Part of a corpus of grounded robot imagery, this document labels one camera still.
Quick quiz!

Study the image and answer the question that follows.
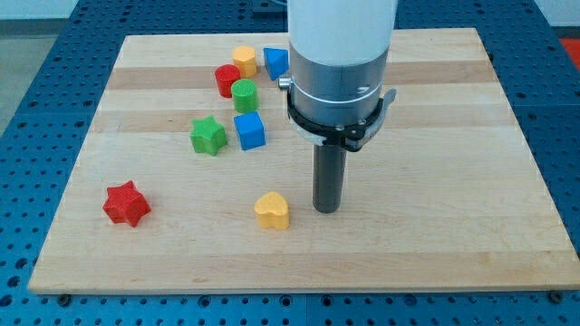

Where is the yellow heart block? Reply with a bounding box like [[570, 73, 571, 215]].
[[254, 191, 290, 230]]

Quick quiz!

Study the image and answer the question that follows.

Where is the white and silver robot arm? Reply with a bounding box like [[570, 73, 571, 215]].
[[287, 0, 398, 127]]

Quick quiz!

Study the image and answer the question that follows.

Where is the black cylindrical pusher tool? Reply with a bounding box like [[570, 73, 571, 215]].
[[313, 145, 346, 214]]

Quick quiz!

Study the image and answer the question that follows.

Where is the blue cube block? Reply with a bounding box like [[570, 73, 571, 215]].
[[234, 111, 266, 150]]

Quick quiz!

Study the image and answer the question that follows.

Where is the green cylinder block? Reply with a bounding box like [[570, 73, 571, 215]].
[[231, 79, 259, 113]]

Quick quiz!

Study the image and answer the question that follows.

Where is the green star block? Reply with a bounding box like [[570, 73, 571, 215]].
[[189, 116, 227, 157]]

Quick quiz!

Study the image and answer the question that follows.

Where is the wooden board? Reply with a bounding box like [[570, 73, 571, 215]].
[[28, 28, 579, 295]]

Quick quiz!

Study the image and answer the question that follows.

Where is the blue triangle block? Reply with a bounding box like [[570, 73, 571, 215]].
[[263, 47, 289, 81]]

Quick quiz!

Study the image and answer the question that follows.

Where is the red cylinder block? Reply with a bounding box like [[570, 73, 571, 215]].
[[214, 64, 241, 98]]

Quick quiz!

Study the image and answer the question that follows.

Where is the yellow hexagon block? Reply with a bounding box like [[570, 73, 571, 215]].
[[232, 45, 257, 78]]

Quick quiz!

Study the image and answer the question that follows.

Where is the red star block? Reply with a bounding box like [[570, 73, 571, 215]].
[[102, 180, 151, 227]]

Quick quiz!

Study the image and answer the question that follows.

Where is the black clamp ring with lever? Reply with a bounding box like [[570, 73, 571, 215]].
[[277, 77, 398, 153]]

